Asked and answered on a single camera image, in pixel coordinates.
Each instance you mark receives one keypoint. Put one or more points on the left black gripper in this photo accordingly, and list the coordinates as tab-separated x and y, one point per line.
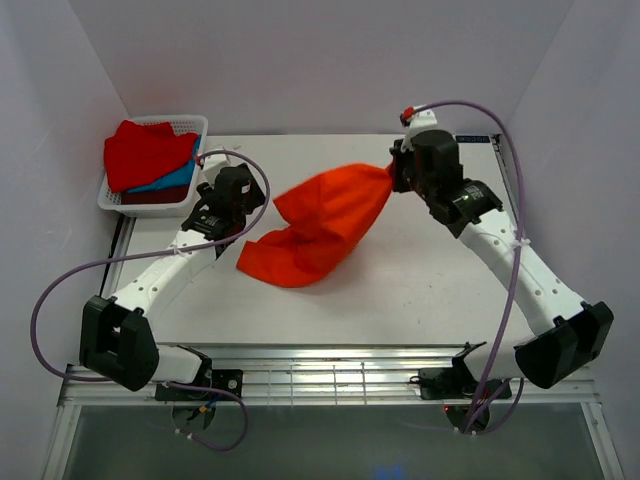
255	198

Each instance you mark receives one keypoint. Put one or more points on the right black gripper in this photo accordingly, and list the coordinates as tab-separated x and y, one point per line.
398	158

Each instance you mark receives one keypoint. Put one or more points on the orange t shirt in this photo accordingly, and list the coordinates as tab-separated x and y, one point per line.
327	216

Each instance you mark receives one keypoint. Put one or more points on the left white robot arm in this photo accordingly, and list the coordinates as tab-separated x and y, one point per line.
117	339

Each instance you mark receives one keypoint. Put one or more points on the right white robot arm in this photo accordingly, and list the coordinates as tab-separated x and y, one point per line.
567	331

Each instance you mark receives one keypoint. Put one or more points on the blue table label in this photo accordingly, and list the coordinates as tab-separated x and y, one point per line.
473	139

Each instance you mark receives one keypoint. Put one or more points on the blue t shirt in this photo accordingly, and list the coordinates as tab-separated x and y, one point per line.
178	178

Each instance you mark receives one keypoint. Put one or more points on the dark maroon t shirt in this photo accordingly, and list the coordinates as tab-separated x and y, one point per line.
163	196

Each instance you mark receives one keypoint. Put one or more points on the red t shirt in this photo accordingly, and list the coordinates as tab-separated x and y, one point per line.
137	155

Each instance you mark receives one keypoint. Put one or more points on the white plastic basket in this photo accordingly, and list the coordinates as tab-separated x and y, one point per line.
182	123

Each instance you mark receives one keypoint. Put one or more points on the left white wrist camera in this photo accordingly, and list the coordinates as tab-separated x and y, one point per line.
211	165

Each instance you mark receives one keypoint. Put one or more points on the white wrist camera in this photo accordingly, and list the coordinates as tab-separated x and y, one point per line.
211	165
416	120

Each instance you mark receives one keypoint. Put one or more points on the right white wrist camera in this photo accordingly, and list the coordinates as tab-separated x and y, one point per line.
416	120

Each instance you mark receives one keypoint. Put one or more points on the aluminium frame rails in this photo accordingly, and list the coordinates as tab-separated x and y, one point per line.
327	376

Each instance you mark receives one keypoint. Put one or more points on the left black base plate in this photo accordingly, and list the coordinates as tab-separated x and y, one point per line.
229	380

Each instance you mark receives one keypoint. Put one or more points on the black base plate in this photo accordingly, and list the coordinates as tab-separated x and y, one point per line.
444	384
229	380

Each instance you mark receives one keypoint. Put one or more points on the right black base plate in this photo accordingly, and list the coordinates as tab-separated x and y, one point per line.
444	384

